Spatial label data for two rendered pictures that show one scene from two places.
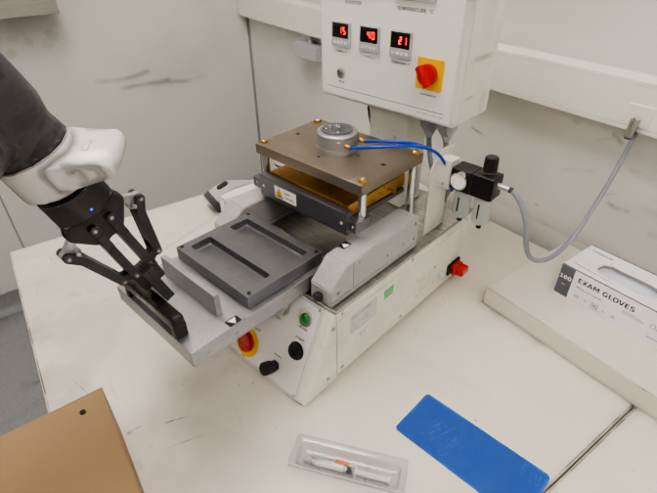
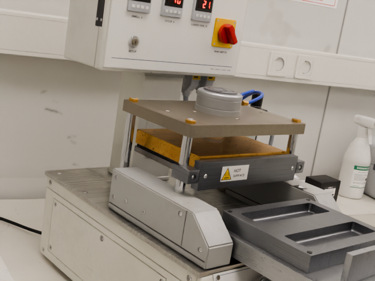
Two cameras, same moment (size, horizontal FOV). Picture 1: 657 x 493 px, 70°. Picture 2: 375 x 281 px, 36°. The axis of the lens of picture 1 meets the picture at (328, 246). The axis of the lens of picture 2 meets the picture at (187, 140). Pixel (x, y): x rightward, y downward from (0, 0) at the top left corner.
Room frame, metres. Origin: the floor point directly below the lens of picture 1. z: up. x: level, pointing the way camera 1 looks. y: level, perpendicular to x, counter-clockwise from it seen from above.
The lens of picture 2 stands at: (0.80, 0.98, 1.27)
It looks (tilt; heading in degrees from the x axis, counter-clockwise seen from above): 13 degrees down; 275
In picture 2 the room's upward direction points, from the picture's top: 9 degrees clockwise
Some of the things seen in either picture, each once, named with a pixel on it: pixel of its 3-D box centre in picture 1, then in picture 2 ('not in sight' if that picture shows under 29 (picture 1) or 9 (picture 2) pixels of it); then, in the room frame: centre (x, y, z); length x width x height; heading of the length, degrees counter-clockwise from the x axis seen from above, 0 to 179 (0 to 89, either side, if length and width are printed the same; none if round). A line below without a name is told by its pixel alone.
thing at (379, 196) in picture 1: (339, 169); (216, 135); (0.83, -0.02, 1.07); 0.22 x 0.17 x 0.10; 47
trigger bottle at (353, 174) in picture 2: not in sight; (358, 156); (0.42, -0.79, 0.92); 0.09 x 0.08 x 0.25; 128
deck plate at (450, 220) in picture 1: (347, 222); (188, 204); (0.86, -0.04, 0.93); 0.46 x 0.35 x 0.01; 137
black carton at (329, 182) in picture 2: not in sight; (321, 189); (0.53, -0.67, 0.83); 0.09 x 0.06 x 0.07; 44
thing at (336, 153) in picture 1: (355, 157); (211, 121); (0.85, -0.06, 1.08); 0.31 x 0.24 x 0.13; 47
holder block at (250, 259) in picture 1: (248, 254); (307, 229); (0.67, 0.14, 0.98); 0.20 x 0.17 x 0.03; 47
